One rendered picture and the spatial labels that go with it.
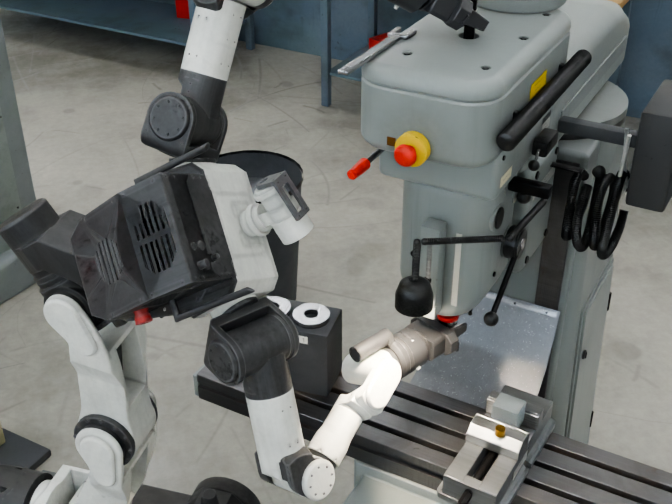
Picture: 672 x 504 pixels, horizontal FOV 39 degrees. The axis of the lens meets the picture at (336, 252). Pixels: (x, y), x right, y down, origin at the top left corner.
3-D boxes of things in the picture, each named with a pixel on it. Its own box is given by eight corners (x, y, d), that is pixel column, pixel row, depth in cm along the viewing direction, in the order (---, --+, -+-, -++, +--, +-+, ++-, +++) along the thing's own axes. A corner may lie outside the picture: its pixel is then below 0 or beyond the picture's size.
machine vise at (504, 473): (499, 523, 197) (504, 485, 191) (434, 495, 204) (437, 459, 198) (556, 424, 223) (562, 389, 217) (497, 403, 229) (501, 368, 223)
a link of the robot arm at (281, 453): (294, 517, 173) (271, 406, 167) (252, 499, 182) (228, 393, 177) (339, 490, 180) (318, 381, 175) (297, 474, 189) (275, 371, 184)
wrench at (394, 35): (353, 77, 154) (353, 72, 154) (332, 73, 156) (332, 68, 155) (416, 33, 172) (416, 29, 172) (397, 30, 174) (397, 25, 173)
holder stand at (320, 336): (327, 397, 231) (327, 332, 220) (244, 380, 237) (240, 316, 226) (342, 368, 241) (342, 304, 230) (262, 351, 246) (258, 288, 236)
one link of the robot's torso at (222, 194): (76, 372, 170) (226, 315, 153) (27, 196, 174) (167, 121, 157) (181, 350, 196) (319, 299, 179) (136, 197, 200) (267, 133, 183)
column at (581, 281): (538, 607, 289) (618, 148, 206) (404, 550, 308) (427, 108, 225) (585, 499, 327) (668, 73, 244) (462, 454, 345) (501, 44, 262)
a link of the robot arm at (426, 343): (461, 327, 198) (422, 351, 191) (457, 363, 203) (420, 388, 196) (417, 302, 206) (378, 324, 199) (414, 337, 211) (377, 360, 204)
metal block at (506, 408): (515, 435, 208) (517, 414, 205) (489, 425, 210) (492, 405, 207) (523, 421, 211) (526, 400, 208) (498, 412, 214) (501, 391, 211)
